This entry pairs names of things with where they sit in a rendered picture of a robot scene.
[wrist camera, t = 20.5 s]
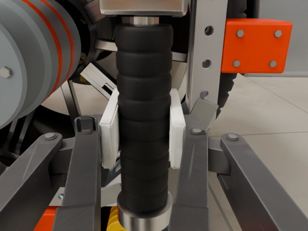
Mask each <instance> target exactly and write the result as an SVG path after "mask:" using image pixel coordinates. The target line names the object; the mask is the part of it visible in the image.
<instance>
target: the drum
mask: <svg viewBox="0 0 308 231"><path fill-rule="evenodd" d="M80 57H81V40H80V35H79V32H78V29H77V27H76V24H75V23H74V21H73V19H72V17H71V16H70V15H69V13H68V12H67V11H66V10H65V9H64V8H63V7H62V6H61V5H60V4H59V3H58V2H56V1H55V0H0V129H2V128H4V127H5V126H6V125H8V124H9V123H10V122H12V121H13V120H16V119H19V118H22V117H24V116H26V115H28V114H29V113H30V112H32V111H33V110H35V109H36V108H37V107H38V106H39V105H40V104H42V103H43V102H44V101H45V100H46V99H47V98H48V97H49V96H50V95H51V94H52V93H53V92H55V91H56V90H57V89H58V88H59V87H60V86H61V85H62V84H63V83H64V82H65V81H66V80H68V79H69V78H70V77H71V76H72V74H73V73H74V71H75V70H76V68H77V66H78V63H79V61H80Z"/></svg>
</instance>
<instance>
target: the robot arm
mask: <svg viewBox="0 0 308 231"><path fill-rule="evenodd" d="M118 95H119V92H118V90H117V88H115V89H114V91H113V93H112V95H111V98H110V100H109V102H108V104H107V107H106V109H105V111H104V114H103V115H83V116H79V117H77V118H76V119H75V120H74V121H75V129H76V135H75V137H72V138H67V139H63V138H62V135H61V134H60V133H56V132H49V133H46V134H44V135H41V136H40V137H39V138H38V139H37V140H36V141H35V142H34V143H33V144H32V145H31V146H30V147H29V148H28V149H27V150H26V151H25V152H24V153H23V154H22V155H21V156H20V157H19V158H18V159H17V160H16V161H15V162H14V163H13V164H12V165H11V166H10V167H9V168H8V169H7V170H6V171H5V172H4V173H3V174H2V175H1V176H0V231H33V230H34V228H35V227H36V225H37V224H38V222H39V220H40V219H41V217H42V216H43V214H44V212H45V211H46V209H47V207H48V206H49V204H50V202H51V201H52V199H53V198H54V196H55V195H56V193H57V191H58V190H59V188H60V186H61V185H62V183H63V181H64V180H65V178H66V176H67V179H66V185H65V190H64V195H63V200H62V205H61V207H58V208H57V209H56V213H55V218H54V223H53V227H52V231H101V161H102V167H104V169H113V167H114V166H115V163H116V158H117V153H118V149H119V145H120V131H119V115H120V113H119V111H118V99H117V98H118ZM170 96H171V105H170V112H169V115H170V128H169V149H170V165H171V167H172V168H173V169H180V170H179V176H178V181H177V187H176V195H175V201H174V203H173V204H172V209H171V214H170V222H169V227H168V231H210V211H209V208H208V171H211V172H215V173H217V178H218V180H219V182H220V185H221V187H222V189H223V191H224V193H225V195H226V197H227V200H228V202H229V204H230V206H231V208H232V210H233V212H234V215H235V217H236V219H237V221H238V223H239V225H240V227H241V230H242V231H308V218H307V217H306V215H305V214H304V213H303V212H302V211H301V209H300V208H299V207H298V205H297V204H296V203H295V202H294V200H293V199H292V198H291V197H290V195H289V194H288V193H287V192H286V190H285V189H284V188H283V186H282V185H281V184H280V183H279V182H278V181H277V179H276V178H275V177H274V175H273V174H272V173H271V172H270V170H269V169H268V168H267V166H266V165H265V164H264V163H263V161H262V160H261V159H260V158H259V157H258V155H257V154H256V153H255V152H254V150H253V149H252V148H251V147H250V145H249V144H248V143H247V141H246V140H245V139H244V138H243V137H242V136H240V135H238V134H234V133H226V134H223V135H222V136H221V138H220V140H219V139H214V138H211V137H208V133H207V131H205V130H203V128H202V125H201V122H200V120H199V117H197V116H196V115H184V114H183V112H182V106H181V103H180V98H179V94H178V90H177V89H176V88H172V89H171V91H170ZM67 172H68V174H67Z"/></svg>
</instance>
